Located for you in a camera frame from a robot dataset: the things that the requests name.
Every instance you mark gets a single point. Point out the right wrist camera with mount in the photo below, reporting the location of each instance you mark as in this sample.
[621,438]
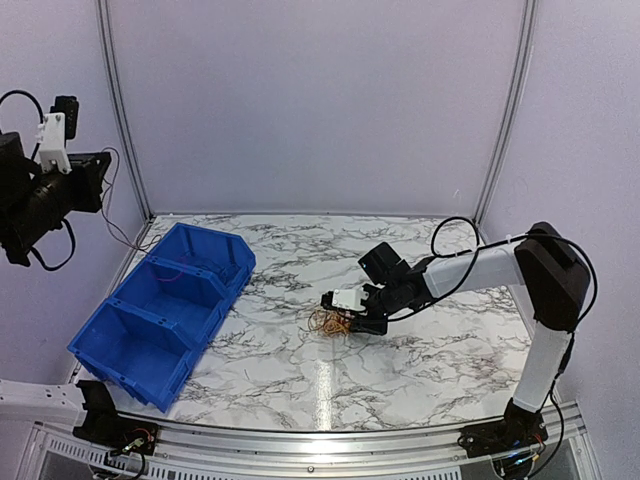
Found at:
[350,300]

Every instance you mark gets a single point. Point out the blue bin far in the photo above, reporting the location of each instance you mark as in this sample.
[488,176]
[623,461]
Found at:
[227,256]

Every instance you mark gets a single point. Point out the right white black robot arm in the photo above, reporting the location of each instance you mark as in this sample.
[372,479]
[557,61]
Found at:
[555,272]

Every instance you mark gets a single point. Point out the aluminium corner post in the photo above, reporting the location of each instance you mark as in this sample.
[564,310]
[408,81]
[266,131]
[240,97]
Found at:
[516,88]
[107,42]

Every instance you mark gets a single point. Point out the left aluminium corner post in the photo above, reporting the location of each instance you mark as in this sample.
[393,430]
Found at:
[107,42]

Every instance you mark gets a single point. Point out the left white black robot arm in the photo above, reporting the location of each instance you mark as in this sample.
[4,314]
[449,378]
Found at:
[38,191]

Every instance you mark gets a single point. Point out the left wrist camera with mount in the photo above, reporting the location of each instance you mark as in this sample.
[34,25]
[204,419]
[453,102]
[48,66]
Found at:
[58,126]

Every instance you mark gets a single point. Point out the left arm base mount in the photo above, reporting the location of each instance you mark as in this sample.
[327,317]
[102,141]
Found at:
[103,425]

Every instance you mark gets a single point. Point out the aluminium front frame rail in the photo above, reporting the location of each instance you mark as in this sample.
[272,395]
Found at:
[190,451]

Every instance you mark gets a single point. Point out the blue bin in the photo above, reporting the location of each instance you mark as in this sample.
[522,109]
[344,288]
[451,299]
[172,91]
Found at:
[193,300]
[227,256]
[147,355]

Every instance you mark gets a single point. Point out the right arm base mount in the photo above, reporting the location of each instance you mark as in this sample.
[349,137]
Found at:
[517,428]

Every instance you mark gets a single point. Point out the blue bin middle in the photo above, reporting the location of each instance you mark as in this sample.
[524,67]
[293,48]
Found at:
[193,300]

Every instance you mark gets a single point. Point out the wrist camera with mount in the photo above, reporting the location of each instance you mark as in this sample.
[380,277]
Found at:
[350,300]
[58,126]

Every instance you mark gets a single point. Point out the blue bin near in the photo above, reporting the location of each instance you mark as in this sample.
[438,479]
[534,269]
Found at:
[147,355]

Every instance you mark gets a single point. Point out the right aluminium corner post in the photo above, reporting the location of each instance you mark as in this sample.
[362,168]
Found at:
[516,88]

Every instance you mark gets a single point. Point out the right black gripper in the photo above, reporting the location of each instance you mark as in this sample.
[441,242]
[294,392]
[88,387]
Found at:
[365,327]

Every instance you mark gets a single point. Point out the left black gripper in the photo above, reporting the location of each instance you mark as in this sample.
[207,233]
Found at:
[89,174]

